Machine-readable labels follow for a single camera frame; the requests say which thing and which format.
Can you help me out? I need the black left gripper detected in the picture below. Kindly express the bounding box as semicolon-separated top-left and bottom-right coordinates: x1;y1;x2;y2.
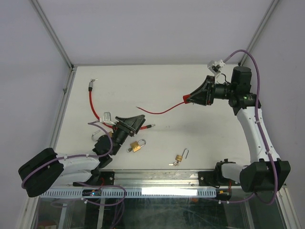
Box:
111;114;145;156

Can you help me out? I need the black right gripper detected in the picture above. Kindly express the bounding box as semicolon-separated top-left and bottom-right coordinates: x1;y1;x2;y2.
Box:
186;75;236;106

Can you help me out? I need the red thin-cable padlock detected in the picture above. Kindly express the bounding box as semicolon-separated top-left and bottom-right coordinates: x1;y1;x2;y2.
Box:
135;94;193;115

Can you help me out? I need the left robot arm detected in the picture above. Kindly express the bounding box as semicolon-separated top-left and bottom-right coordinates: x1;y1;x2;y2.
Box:
18;114;146;198

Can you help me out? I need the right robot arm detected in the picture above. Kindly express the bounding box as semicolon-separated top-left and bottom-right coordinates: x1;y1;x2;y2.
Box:
183;66;291;193

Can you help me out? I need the medium brass padlock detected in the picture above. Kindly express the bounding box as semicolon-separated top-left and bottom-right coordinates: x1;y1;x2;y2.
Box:
127;139;146;153

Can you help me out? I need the small brass long-shackle padlock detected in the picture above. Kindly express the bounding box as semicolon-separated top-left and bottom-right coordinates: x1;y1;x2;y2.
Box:
168;148;189;167

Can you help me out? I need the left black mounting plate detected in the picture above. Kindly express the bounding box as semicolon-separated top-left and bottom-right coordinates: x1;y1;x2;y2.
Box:
73;170;115;187

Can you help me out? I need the black mounting plate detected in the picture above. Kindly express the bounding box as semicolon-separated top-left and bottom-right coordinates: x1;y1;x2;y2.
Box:
73;170;115;187
198;170;240;187

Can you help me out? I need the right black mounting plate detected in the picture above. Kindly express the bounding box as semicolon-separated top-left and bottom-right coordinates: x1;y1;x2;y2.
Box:
198;170;240;187

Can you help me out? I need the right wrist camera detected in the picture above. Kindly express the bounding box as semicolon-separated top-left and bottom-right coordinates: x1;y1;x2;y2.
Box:
207;60;225;78

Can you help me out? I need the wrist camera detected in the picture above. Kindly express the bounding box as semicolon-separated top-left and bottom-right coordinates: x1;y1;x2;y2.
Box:
100;112;114;125
207;60;225;78

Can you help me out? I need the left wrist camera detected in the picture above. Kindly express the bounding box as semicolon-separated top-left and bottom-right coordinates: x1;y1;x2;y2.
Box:
100;112;114;125

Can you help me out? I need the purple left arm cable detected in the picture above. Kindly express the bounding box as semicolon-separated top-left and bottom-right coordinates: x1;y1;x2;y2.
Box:
21;121;114;189

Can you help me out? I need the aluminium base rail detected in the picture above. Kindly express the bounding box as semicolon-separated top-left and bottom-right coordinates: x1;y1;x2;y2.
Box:
30;168;289;190

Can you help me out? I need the thick red cable lock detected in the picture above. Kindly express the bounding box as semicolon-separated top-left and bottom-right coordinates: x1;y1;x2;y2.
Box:
88;78;156;131

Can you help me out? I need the white slotted cable duct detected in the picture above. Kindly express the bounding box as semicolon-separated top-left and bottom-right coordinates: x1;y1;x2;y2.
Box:
41;187;216;198

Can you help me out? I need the right aluminium frame post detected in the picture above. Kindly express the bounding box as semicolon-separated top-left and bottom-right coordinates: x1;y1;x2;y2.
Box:
245;0;282;53

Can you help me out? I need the aluminium frame post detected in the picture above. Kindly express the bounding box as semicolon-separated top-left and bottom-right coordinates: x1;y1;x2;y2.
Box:
30;0;77;72
245;0;282;53

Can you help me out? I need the left aluminium frame post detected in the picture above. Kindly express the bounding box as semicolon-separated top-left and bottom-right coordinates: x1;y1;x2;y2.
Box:
30;0;77;72

